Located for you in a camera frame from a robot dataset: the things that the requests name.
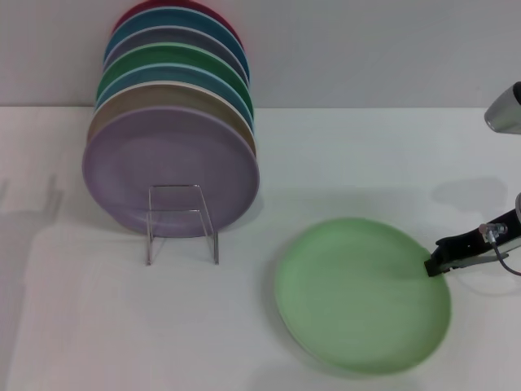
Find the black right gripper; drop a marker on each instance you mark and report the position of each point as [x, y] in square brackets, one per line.
[514, 228]

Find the light green plate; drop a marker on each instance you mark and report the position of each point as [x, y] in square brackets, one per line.
[358, 297]

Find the lilac plate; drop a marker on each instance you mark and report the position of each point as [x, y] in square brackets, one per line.
[171, 163]

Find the beige plate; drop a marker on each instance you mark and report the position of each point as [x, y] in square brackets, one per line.
[154, 95]

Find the blue plate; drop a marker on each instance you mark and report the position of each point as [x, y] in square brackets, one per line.
[163, 75]

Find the dark green plate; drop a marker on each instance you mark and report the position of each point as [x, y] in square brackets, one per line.
[163, 55]

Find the grey purple plate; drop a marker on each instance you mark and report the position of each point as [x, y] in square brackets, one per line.
[171, 37]

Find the teal plate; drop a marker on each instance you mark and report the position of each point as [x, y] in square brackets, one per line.
[163, 20]

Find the red plate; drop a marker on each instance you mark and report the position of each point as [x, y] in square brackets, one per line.
[124, 17]

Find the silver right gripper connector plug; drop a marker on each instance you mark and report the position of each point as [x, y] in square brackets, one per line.
[494, 232]

